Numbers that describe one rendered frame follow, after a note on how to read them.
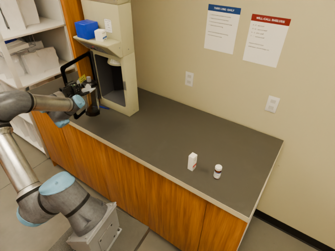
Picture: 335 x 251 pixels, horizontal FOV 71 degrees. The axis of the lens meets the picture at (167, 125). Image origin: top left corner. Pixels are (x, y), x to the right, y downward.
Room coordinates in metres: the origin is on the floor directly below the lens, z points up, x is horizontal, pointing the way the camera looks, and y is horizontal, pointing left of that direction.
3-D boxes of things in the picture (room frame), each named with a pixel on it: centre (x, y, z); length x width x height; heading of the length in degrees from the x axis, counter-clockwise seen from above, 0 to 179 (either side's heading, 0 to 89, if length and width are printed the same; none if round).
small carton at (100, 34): (1.47, 0.42, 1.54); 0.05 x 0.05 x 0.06; 74
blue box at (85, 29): (1.53, 0.52, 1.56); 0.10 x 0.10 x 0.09; 56
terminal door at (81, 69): (1.47, 0.61, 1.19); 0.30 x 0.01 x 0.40; 161
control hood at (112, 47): (1.49, 0.45, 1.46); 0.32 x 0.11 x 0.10; 56
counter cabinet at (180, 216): (1.50, 0.24, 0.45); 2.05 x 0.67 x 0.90; 56
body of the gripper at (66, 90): (1.26, 0.60, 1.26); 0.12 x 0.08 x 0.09; 146
